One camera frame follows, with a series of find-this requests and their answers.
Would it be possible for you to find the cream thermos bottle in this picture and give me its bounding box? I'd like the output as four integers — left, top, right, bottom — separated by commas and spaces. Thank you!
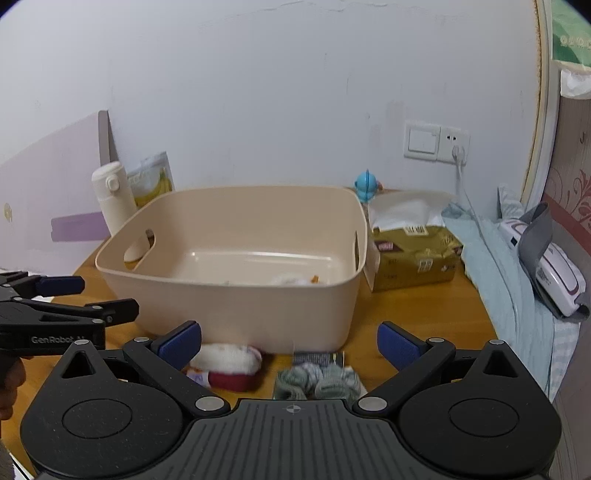
91, 161, 137, 237

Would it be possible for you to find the gold tissue pack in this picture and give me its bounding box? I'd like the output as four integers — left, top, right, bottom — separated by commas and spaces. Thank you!
363, 191, 463, 293

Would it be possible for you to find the purple white headboard panel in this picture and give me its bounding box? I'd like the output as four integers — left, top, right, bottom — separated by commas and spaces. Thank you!
1, 110, 110, 275

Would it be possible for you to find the white wall switch socket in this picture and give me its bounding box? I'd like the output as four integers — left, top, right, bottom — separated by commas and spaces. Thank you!
403, 120, 470, 164

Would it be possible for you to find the patterned bed headboard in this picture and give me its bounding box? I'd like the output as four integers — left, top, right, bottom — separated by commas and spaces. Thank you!
522, 1, 590, 479

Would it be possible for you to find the red white plush sock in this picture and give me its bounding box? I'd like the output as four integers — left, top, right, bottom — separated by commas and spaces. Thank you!
186, 343, 263, 393

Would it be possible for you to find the green tissue box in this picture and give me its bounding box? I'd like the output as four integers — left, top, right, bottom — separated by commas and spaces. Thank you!
551, 1, 590, 100

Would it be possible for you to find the person's left hand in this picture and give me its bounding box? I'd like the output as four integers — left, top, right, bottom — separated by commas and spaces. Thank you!
0, 357, 26, 420

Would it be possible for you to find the small dark matchbox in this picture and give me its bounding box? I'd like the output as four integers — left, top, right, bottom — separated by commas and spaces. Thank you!
291, 352, 346, 368

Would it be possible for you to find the white plug and cable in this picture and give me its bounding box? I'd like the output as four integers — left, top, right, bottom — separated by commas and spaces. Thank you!
450, 144, 491, 232

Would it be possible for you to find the white device with grey strap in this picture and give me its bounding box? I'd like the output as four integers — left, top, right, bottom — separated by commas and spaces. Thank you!
500, 202, 590, 322

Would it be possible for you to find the white plush cat toy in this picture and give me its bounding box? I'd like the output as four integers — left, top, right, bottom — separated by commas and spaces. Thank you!
270, 273, 321, 286

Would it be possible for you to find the blue cartoon figurine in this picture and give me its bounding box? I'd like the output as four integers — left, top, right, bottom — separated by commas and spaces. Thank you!
353, 170, 383, 203

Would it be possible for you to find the light blue bedding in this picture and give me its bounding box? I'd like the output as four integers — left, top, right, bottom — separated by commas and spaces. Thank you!
443, 203, 580, 400

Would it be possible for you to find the banana chips snack pouch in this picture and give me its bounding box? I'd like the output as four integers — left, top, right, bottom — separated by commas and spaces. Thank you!
127, 152, 174, 209

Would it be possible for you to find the green plaid scrunchie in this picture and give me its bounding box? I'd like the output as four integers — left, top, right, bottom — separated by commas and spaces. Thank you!
273, 363, 368, 404

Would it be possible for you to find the beige plastic storage bin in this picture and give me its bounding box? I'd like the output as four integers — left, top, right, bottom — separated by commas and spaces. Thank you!
95, 186, 368, 354

